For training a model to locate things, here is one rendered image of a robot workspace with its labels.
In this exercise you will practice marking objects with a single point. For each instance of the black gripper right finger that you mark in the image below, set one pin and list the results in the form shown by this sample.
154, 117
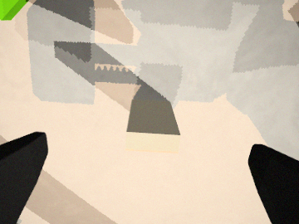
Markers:
276, 177

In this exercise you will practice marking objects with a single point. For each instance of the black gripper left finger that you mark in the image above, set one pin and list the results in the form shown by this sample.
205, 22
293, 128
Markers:
21, 162

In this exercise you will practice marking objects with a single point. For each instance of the grey domino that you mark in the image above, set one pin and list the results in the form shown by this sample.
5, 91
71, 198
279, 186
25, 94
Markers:
152, 127

